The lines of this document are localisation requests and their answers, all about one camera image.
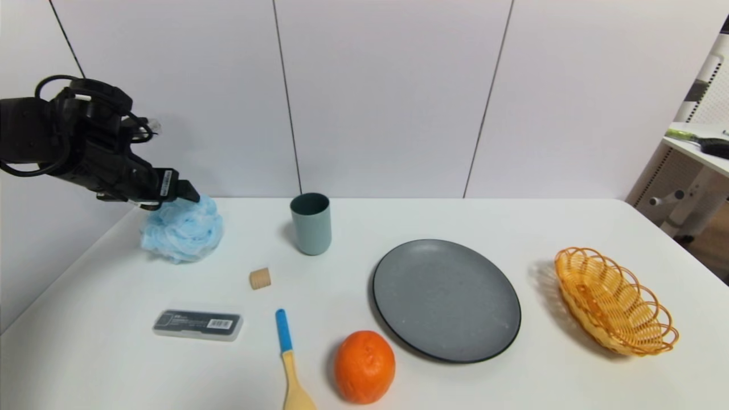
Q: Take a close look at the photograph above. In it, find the black case with clear lid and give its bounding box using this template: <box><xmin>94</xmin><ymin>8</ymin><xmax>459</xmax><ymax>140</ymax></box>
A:
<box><xmin>152</xmin><ymin>309</ymin><xmax>244</xmax><ymax>342</ymax></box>

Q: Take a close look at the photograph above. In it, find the light blue bath loofah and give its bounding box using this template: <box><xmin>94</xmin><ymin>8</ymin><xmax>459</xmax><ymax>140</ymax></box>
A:
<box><xmin>140</xmin><ymin>195</ymin><xmax>224</xmax><ymax>264</ymax></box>

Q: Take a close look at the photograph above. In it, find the teal plastic cup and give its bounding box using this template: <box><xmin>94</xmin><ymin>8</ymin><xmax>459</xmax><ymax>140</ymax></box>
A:
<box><xmin>290</xmin><ymin>192</ymin><xmax>333</xmax><ymax>256</ymax></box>

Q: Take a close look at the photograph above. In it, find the gray round plate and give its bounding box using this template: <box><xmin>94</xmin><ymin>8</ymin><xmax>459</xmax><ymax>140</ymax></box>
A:
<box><xmin>372</xmin><ymin>239</ymin><xmax>522</xmax><ymax>364</ymax></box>

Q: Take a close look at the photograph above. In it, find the orange woven plastic basket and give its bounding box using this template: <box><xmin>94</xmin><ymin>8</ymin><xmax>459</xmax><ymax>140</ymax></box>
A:
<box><xmin>554</xmin><ymin>247</ymin><xmax>679</xmax><ymax>358</ymax></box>

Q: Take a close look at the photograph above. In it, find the white pegboard panel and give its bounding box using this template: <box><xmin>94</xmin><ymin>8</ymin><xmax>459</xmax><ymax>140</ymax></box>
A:
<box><xmin>675</xmin><ymin>16</ymin><xmax>729</xmax><ymax>125</ymax></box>

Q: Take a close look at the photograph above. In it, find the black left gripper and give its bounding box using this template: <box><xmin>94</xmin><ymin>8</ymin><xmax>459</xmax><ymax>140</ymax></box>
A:
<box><xmin>96</xmin><ymin>138</ymin><xmax>200</xmax><ymax>211</ymax></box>

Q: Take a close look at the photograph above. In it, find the black object on desk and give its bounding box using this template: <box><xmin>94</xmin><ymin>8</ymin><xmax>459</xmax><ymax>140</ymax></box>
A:
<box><xmin>699</xmin><ymin>137</ymin><xmax>729</xmax><ymax>160</ymax></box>

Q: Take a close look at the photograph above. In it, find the wooden spoon with blue handle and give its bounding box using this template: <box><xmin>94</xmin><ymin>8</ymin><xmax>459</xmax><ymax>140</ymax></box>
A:
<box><xmin>275</xmin><ymin>309</ymin><xmax>317</xmax><ymax>410</ymax></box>

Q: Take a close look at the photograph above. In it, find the white desk with legs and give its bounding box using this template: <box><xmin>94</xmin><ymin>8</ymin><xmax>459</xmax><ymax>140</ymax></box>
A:
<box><xmin>625</xmin><ymin>122</ymin><xmax>729</xmax><ymax>240</ymax></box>

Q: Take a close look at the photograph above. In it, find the orange fruit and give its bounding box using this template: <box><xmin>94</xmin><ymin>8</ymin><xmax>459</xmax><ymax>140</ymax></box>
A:
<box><xmin>333</xmin><ymin>330</ymin><xmax>396</xmax><ymax>405</ymax></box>

